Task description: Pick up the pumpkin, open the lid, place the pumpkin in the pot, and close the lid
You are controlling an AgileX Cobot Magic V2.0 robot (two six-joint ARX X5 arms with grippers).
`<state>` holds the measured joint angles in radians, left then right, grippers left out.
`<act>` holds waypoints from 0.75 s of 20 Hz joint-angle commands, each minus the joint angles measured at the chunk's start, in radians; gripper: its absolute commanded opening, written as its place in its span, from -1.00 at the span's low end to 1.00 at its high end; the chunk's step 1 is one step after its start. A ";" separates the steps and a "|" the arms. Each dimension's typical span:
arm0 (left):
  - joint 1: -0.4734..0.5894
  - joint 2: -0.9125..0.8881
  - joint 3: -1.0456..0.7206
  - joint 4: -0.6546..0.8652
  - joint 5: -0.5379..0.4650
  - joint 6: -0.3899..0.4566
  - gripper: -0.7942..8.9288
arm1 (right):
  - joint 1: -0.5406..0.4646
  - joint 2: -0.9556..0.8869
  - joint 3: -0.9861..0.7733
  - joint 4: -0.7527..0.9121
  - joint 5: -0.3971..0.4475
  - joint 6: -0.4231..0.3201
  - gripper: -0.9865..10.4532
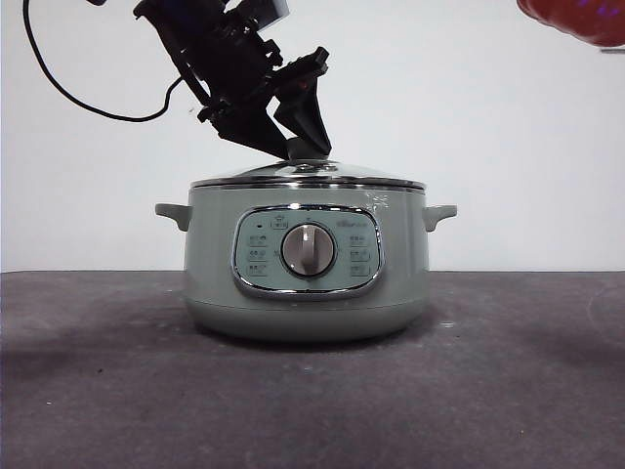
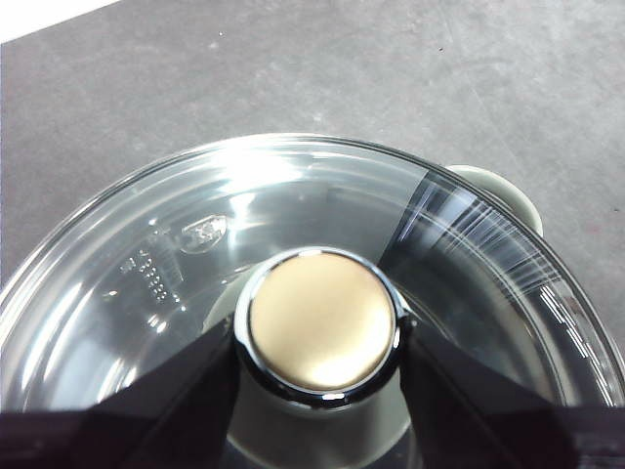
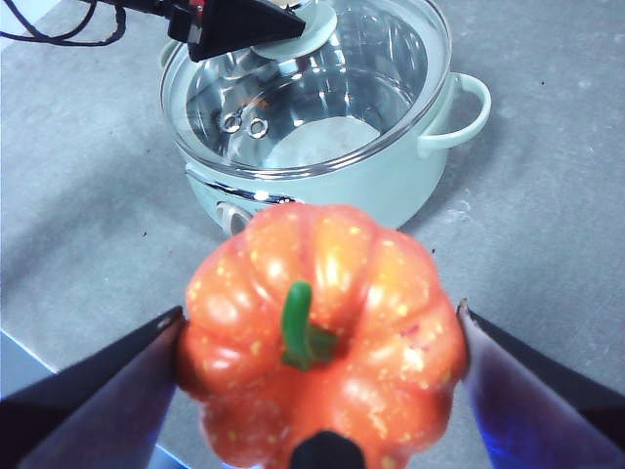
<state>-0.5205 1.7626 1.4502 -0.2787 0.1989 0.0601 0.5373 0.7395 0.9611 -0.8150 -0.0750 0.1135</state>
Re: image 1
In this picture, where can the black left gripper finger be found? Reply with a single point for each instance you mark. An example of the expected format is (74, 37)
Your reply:
(305, 117)
(244, 127)

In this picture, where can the glass lid with green knob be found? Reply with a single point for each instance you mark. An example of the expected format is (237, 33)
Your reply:
(303, 172)

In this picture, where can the orange toy pumpkin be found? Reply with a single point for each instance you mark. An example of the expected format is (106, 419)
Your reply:
(586, 19)

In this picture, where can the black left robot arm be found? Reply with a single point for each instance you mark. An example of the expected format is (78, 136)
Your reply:
(146, 7)

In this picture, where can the pale green electric pot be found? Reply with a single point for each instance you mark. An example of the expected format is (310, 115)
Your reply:
(215, 303)

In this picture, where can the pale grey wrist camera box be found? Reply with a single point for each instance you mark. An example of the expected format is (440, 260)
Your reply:
(276, 11)

